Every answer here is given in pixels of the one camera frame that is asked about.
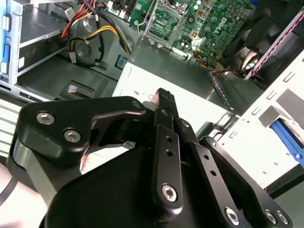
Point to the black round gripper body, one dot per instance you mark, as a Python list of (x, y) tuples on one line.
[(107, 194)]

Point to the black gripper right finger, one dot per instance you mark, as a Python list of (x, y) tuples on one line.
[(213, 171)]

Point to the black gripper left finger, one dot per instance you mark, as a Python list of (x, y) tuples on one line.
[(47, 133)]

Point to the hard disk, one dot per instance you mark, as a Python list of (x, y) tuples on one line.
[(287, 140)]

